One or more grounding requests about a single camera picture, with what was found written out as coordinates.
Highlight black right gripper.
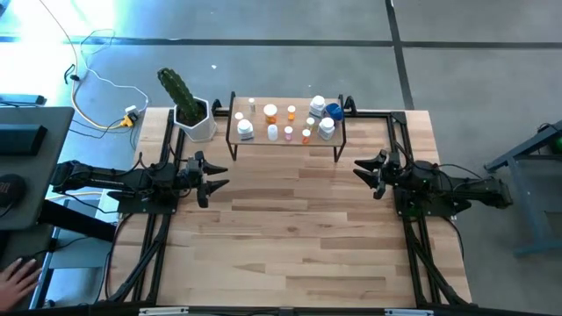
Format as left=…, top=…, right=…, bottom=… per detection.
left=352, top=148, right=413, bottom=197

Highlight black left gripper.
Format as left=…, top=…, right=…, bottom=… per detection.
left=177, top=150, right=231, bottom=195

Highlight white bottle blue label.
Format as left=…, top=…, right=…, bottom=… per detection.
left=308, top=95, right=327, bottom=119
left=235, top=118, right=256, bottom=142
left=317, top=116, right=337, bottom=142

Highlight wooden shelf black metal legs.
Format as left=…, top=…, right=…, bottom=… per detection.
left=225, top=90, right=348, bottom=163

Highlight blue Tums bottle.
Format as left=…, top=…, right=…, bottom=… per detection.
left=324, top=102, right=346, bottom=123

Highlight green cactus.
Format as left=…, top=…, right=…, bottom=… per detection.
left=156, top=67, right=201, bottom=124

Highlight yellow white power plug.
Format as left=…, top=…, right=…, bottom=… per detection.
left=120, top=104, right=141, bottom=129

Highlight white box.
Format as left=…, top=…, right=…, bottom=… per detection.
left=94, top=186, right=125, bottom=224

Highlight black desk support bar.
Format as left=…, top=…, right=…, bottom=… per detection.
left=37, top=199, right=118, bottom=243

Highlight grey floor mat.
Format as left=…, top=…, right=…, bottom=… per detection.
left=47, top=227, right=114, bottom=269

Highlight blue-grey metal stand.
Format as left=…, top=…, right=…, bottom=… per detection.
left=485, top=118, right=562, bottom=258

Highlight black rectangular box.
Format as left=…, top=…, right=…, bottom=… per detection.
left=0, top=124, right=48, bottom=156

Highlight low grey desk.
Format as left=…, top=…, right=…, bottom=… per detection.
left=0, top=223, right=57, bottom=312

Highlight black round speaker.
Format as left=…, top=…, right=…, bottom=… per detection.
left=0, top=173, right=27, bottom=209

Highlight person's hand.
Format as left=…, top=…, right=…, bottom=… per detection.
left=0, top=257, right=43, bottom=312

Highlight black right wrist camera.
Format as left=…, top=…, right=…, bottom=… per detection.
left=372, top=178, right=388, bottom=201

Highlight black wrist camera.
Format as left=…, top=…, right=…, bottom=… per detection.
left=195, top=186, right=210, bottom=210
left=372, top=178, right=388, bottom=201

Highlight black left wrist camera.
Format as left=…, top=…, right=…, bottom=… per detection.
left=195, top=186, right=210, bottom=210

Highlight yellow floor cable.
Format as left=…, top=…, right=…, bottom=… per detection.
left=69, top=78, right=133, bottom=132

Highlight white floor cable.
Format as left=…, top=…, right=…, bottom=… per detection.
left=37, top=0, right=151, bottom=133

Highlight silver rail bracket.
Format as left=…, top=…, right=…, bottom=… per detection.
left=139, top=306, right=190, bottom=316
left=385, top=308, right=435, bottom=316

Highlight black aluminium table frame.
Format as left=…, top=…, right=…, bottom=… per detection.
left=98, top=94, right=473, bottom=316

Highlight black floor cable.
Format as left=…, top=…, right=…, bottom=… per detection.
left=63, top=63, right=83, bottom=85

